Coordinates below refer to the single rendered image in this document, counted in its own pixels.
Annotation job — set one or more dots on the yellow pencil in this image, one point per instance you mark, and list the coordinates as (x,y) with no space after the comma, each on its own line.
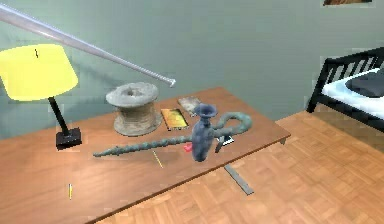
(157,159)
(70,191)

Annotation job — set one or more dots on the yellow book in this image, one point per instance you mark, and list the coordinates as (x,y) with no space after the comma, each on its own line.
(174,119)

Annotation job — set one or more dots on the gray vase with face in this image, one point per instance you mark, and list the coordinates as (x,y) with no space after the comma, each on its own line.
(201,140)

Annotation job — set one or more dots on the framed wall picture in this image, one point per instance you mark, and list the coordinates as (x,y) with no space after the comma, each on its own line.
(346,2)

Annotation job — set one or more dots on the dark grey pillow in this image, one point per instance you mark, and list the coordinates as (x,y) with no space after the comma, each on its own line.
(366,85)

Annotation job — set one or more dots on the grey metal baseball bat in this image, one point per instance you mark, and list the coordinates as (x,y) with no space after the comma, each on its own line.
(83,45)

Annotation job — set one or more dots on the yellow shade table lamp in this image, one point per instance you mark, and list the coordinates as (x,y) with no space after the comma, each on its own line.
(36,73)

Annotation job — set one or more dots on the black bed frame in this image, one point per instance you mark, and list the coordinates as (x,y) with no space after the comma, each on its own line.
(320,86)

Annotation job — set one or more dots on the white mattress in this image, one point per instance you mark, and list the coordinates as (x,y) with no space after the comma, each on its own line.
(340,91)

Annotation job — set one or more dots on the small red object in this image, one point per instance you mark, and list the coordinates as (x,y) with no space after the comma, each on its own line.
(188,147)

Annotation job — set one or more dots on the brown wooden table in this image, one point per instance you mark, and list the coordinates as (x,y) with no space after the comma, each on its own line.
(133,181)

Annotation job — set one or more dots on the black and white phone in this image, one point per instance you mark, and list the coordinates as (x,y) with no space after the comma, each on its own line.
(228,140)

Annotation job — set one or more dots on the green twisted staff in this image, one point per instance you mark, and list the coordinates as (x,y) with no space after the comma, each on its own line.
(143,145)

